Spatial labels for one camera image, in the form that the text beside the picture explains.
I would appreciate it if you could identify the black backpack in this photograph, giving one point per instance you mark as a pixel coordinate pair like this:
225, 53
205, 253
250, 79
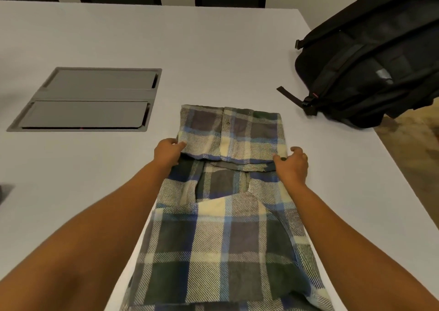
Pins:
370, 56

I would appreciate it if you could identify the person's right forearm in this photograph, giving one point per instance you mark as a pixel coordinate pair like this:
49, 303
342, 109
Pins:
360, 252

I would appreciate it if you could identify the person's left hand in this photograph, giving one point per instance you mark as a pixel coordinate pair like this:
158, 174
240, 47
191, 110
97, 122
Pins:
168, 153

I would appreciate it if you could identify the person's left forearm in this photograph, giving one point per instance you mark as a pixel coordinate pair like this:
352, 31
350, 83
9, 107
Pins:
75, 245

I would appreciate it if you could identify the plaid flannel shirt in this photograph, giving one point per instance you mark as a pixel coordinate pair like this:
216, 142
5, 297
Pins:
226, 235

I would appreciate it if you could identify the person's right hand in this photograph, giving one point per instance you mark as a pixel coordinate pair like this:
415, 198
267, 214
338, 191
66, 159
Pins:
293, 170

